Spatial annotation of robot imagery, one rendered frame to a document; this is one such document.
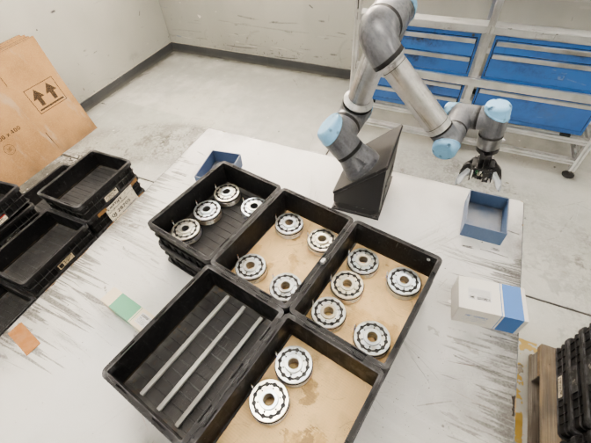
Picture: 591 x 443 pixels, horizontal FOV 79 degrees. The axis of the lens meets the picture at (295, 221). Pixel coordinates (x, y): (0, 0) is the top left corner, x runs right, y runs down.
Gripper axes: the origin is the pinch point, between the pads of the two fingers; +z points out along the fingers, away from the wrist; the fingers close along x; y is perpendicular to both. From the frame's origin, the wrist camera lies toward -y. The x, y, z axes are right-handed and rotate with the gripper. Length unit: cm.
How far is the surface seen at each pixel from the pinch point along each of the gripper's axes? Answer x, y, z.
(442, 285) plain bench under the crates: -3.6, 35.8, 16.9
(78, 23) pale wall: -345, -111, -22
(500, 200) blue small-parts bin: 10.4, -10.0, 13.7
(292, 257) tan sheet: -52, 54, -2
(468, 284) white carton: 3.7, 38.5, 8.7
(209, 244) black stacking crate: -81, 61, -6
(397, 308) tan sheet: -15, 59, 2
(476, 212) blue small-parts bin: 2.5, -4.6, 17.3
